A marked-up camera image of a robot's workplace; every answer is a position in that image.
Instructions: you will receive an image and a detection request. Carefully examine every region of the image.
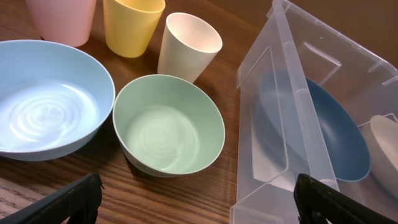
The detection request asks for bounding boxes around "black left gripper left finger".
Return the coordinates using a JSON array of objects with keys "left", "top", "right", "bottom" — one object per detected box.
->
[{"left": 1, "top": 173, "right": 103, "bottom": 224}]

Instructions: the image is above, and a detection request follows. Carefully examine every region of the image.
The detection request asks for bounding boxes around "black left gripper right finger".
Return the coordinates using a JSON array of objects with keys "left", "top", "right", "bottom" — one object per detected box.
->
[{"left": 294, "top": 174, "right": 397, "bottom": 224}]

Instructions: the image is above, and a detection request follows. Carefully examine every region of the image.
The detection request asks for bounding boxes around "dark blue large bowl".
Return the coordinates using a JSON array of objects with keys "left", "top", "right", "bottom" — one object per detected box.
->
[{"left": 253, "top": 70, "right": 371, "bottom": 182}]

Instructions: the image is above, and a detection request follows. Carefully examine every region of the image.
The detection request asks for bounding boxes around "cream large bowl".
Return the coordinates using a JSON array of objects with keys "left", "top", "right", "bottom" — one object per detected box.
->
[{"left": 361, "top": 115, "right": 397, "bottom": 198}]

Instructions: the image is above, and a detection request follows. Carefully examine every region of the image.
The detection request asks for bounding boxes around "light blue bowl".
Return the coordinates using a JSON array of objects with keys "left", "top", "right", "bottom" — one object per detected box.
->
[{"left": 1, "top": 40, "right": 116, "bottom": 161}]

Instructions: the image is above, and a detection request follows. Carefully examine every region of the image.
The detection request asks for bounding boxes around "clear plastic storage box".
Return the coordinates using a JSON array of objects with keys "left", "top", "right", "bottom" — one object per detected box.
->
[{"left": 229, "top": 1, "right": 397, "bottom": 223}]

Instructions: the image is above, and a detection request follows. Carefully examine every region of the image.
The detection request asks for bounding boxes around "mint green bowl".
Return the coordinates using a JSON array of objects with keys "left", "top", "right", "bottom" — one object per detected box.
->
[{"left": 112, "top": 74, "right": 226, "bottom": 177}]

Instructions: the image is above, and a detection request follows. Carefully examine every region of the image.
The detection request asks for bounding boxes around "yellow cup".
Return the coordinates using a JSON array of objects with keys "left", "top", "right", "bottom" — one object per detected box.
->
[{"left": 103, "top": 0, "right": 165, "bottom": 58}]

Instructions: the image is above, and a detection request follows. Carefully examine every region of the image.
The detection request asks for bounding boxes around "pink cup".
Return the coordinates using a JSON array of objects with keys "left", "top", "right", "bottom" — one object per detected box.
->
[{"left": 26, "top": 0, "right": 96, "bottom": 47}]

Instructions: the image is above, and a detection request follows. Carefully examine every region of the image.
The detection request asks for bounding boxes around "cream white cup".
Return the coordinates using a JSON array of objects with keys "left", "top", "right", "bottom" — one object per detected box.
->
[{"left": 157, "top": 12, "right": 223, "bottom": 83}]

